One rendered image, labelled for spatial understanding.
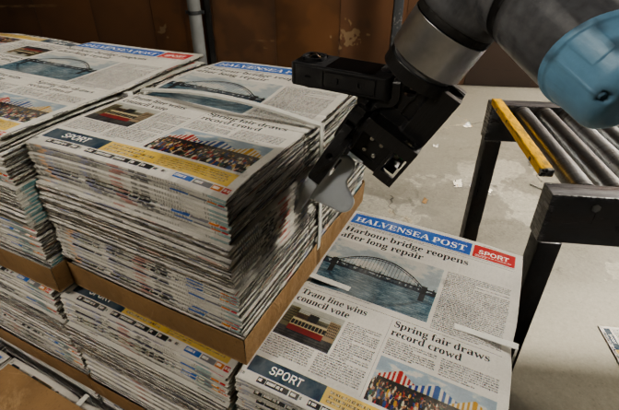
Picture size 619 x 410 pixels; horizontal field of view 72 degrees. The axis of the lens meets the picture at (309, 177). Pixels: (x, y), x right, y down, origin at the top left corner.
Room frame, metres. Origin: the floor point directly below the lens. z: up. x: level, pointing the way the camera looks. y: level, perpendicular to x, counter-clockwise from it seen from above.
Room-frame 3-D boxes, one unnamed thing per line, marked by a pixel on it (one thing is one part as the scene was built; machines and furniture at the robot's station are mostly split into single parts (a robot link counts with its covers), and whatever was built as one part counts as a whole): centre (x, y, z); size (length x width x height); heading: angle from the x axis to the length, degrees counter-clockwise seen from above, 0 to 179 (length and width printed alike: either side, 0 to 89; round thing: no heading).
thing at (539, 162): (1.00, -0.53, 0.81); 0.43 x 0.03 x 0.02; 173
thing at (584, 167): (0.97, -0.68, 0.77); 0.47 x 0.05 x 0.05; 173
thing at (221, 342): (0.44, 0.16, 0.86); 0.29 x 0.16 x 0.04; 63
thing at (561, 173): (0.98, -0.61, 0.77); 0.47 x 0.05 x 0.05; 173
